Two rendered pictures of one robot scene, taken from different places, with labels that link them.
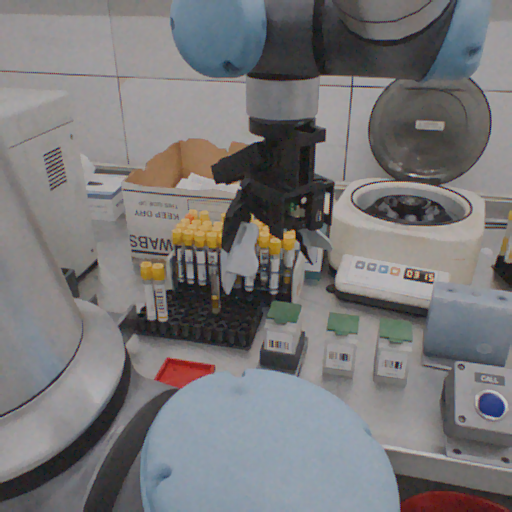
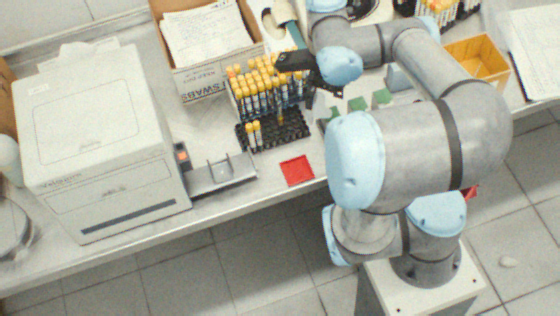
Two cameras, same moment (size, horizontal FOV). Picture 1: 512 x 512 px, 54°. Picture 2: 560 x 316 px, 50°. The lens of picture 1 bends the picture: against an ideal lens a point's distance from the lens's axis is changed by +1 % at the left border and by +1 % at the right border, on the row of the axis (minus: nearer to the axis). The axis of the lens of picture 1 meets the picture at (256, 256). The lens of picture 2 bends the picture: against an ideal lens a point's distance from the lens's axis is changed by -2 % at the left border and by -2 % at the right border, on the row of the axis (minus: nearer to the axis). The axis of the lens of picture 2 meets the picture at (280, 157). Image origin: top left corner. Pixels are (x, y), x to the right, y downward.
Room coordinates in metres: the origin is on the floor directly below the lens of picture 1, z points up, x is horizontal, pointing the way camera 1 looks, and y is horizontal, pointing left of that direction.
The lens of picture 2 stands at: (-0.14, 0.43, 2.14)
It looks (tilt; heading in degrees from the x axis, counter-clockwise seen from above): 59 degrees down; 334
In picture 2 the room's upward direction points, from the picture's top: 8 degrees counter-clockwise
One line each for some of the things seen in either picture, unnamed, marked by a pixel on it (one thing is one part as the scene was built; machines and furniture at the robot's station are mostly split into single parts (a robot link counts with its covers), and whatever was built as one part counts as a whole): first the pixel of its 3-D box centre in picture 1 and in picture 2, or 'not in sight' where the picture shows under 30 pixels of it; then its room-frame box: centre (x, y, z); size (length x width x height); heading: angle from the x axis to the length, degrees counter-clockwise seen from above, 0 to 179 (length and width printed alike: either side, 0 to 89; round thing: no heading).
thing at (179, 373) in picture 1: (181, 380); (297, 170); (0.49, 0.09, 0.88); 0.07 x 0.07 x 0.01; 77
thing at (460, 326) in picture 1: (467, 326); (408, 73); (0.54, -0.28, 0.92); 0.10 x 0.07 x 0.10; 72
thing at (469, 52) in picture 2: not in sight; (471, 70); (0.45, -0.41, 0.93); 0.13 x 0.13 x 0.10; 76
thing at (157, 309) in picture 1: (198, 291); (270, 119); (0.62, 0.08, 0.93); 0.17 x 0.09 x 0.11; 77
